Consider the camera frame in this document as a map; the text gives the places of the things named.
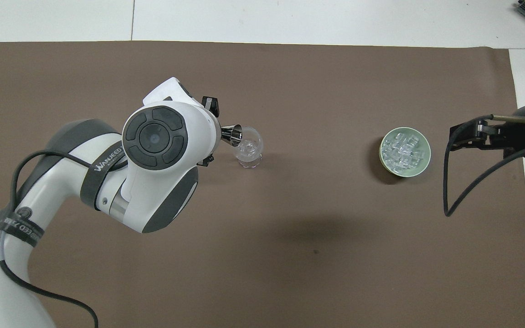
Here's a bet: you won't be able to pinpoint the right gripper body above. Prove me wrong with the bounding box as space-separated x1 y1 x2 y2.
499 101 525 161

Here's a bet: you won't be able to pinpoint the steel jigger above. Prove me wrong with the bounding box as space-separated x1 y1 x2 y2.
220 123 244 148

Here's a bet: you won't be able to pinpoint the clear ice cubes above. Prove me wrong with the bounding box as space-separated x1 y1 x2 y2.
381 131 427 170

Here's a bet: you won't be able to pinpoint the clear drinking glass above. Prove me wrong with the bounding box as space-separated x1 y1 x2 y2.
234 126 264 169

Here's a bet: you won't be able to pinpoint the green bowl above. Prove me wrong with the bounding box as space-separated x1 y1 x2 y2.
378 126 432 179

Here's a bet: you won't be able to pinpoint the black cable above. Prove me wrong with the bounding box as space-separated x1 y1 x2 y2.
0 150 129 328
443 114 525 217

